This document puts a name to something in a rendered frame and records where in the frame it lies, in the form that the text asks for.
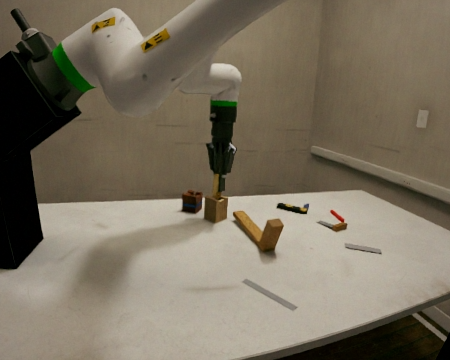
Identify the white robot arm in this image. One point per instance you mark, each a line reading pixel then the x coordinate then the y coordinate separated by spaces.
pixel 138 75

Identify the brown wooden flat bar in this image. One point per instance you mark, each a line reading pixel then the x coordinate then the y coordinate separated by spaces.
pixel 269 236

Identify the grey flat bar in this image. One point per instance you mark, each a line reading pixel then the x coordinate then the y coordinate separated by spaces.
pixel 363 248
pixel 270 294

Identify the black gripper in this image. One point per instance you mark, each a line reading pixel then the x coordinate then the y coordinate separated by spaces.
pixel 220 160

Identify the red flat bar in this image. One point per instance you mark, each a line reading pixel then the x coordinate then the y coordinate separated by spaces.
pixel 337 216

